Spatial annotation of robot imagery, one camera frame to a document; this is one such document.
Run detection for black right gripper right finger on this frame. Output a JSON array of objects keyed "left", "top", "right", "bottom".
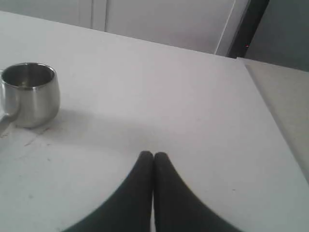
[{"left": 154, "top": 152, "right": 239, "bottom": 232}]

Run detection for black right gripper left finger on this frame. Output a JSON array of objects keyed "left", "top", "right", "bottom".
[{"left": 65, "top": 151, "right": 154, "bottom": 232}]

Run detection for small steel cup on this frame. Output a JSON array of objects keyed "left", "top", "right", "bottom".
[{"left": 0, "top": 62, "right": 60, "bottom": 128}]

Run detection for white plastic tray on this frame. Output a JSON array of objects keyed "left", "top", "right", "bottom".
[{"left": 0, "top": 114, "right": 12, "bottom": 135}]

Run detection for white cabinet doors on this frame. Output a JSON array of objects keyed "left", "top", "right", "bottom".
[{"left": 0, "top": 0, "right": 249, "bottom": 56}]

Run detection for dark vertical post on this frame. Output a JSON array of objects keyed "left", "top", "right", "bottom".
[{"left": 227, "top": 0, "right": 270, "bottom": 58}]

